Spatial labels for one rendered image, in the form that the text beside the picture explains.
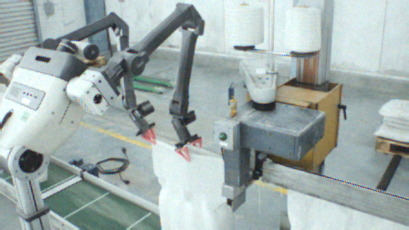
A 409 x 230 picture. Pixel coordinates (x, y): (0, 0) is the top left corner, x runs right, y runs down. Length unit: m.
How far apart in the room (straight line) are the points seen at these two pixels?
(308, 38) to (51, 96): 0.94
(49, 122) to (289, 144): 0.82
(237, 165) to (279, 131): 0.23
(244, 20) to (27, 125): 0.90
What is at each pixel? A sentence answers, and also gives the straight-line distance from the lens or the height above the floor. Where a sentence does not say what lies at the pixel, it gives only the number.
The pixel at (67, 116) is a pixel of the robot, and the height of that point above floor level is 1.35.
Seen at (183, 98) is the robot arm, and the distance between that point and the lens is 1.63.
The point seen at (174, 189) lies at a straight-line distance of 1.84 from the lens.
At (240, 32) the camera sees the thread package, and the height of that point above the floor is 1.59.
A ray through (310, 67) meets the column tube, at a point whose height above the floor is 1.42.
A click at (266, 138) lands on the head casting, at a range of 1.25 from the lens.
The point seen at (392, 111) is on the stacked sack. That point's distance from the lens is 4.15.
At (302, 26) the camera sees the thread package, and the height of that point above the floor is 1.62.
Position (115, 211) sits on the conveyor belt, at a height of 0.38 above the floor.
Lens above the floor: 1.81
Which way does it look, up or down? 21 degrees down
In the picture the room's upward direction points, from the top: 2 degrees counter-clockwise
